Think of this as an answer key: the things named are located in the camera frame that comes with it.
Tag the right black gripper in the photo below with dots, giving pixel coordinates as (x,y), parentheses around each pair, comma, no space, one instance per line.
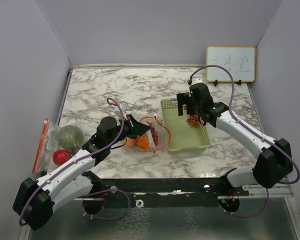
(183,99)

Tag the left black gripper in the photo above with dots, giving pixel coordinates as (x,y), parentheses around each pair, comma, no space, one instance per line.
(137,129)

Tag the orange fruit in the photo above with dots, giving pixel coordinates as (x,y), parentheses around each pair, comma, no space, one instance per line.
(142,143)

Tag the peach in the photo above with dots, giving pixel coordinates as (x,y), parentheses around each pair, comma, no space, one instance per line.
(131,143)

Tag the green melon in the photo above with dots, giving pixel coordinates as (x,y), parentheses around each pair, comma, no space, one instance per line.
(70,137)

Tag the clear zip bag orange zipper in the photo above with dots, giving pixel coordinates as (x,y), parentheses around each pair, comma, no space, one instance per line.
(48,144)

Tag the red apple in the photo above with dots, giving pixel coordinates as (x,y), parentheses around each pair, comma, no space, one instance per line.
(60,157)

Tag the red grapes bunch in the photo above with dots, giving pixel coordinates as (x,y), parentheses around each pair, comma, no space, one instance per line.
(154,133)

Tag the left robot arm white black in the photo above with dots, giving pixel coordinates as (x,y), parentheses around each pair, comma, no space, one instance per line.
(37,200)

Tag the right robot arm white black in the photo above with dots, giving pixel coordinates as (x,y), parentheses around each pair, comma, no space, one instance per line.
(272,156)

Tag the green plastic basket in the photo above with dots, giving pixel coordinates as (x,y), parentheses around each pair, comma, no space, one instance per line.
(183,137)

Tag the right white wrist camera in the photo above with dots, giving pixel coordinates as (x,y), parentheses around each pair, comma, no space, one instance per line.
(196,82)

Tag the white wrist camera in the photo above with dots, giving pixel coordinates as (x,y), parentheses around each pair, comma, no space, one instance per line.
(123,106)
(196,82)

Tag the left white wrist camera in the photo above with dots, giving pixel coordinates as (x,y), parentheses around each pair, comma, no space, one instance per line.
(123,106)

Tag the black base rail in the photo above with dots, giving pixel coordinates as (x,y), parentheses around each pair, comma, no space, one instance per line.
(161,192)

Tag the small whiteboard wooden frame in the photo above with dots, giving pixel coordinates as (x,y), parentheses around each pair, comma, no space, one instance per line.
(240,61)

